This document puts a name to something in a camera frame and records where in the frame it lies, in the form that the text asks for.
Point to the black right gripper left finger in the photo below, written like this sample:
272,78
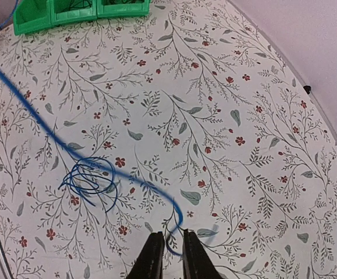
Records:
149,262

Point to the green plastic bin near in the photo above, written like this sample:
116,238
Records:
31,16

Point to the small black wall knob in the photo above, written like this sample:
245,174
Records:
307,89

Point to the green plastic bin far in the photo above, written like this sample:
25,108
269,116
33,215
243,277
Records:
115,8

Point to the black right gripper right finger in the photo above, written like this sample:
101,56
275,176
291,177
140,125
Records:
196,262

